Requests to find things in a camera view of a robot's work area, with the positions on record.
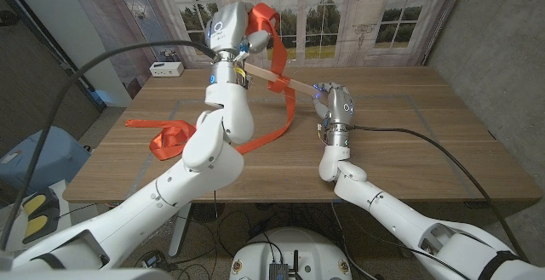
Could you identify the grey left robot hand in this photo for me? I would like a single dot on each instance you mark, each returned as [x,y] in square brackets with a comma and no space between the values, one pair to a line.
[227,29]

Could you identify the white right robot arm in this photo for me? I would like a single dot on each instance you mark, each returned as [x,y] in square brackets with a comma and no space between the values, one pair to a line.
[383,207]

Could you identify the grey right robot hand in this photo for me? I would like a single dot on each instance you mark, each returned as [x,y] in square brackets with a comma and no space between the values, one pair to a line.
[338,103]

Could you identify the blue plastic bin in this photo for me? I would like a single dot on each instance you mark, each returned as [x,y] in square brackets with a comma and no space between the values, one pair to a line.
[55,156]

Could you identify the black yellow foot pedal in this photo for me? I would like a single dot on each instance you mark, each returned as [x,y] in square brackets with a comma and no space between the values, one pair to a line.
[37,226]
[35,204]

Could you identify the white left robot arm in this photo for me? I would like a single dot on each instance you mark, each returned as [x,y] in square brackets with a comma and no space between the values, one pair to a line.
[208,156]

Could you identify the grey box on torso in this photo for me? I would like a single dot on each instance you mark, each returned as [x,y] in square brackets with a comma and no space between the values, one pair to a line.
[279,271]

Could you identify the wooden clip hanger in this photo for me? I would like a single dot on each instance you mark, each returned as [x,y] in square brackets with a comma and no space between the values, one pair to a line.
[259,72]

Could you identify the white power box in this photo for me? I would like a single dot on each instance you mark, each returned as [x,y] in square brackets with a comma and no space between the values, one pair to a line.
[166,70]

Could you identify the white table leg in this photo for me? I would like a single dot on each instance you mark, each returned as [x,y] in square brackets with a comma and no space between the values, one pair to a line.
[181,233]

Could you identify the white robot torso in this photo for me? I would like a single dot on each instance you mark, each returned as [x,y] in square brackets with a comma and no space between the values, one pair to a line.
[289,246]

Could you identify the black device on floor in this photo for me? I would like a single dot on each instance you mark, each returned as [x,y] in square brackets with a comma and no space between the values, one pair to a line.
[152,259]

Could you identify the orange ribbon with spool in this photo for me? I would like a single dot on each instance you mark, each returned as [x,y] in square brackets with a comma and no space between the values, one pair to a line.
[279,54]

